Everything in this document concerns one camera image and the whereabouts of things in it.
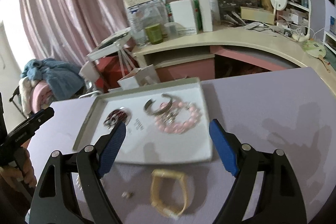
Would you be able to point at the person's left hand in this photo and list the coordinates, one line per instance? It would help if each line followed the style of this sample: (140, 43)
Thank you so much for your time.
(13, 175)

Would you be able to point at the white folding stand table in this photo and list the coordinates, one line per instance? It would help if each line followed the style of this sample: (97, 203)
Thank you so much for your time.
(110, 61)

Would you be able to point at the yellow wrist watch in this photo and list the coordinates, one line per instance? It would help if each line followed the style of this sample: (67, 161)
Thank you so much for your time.
(169, 192)

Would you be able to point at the blue fluffy blanket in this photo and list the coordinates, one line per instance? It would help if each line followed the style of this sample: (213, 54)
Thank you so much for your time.
(63, 78)

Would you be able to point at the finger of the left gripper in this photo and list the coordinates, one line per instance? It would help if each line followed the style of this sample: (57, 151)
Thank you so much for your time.
(27, 129)

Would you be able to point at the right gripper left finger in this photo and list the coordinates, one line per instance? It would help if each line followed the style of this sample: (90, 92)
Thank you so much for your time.
(55, 199)

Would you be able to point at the tall white carton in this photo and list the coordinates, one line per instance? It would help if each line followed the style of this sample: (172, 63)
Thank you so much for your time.
(206, 15)

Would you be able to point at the white desk lamp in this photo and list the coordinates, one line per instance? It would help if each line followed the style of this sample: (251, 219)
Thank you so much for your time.
(302, 8)

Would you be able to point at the small silver earring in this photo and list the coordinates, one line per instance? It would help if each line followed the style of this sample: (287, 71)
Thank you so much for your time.
(127, 195)

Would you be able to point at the pink folded blanket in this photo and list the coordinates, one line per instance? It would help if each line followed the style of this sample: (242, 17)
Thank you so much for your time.
(35, 95)

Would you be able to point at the green hand fan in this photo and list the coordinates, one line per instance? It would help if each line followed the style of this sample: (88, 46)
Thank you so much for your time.
(316, 50)

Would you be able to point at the white cardboard box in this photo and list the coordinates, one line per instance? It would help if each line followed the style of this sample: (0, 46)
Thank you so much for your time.
(184, 17)

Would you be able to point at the cream curved desk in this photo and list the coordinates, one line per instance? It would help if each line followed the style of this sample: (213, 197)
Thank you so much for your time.
(225, 36)

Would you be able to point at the green glass jar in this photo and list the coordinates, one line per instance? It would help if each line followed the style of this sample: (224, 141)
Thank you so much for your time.
(154, 33)

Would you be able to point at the clear plastic storage box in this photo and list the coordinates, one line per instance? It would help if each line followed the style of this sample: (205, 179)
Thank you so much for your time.
(143, 13)

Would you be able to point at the grey shallow box tray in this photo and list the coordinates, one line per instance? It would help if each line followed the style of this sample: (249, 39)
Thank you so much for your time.
(146, 142)

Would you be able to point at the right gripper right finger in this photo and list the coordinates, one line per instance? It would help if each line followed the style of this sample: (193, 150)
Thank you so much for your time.
(265, 189)

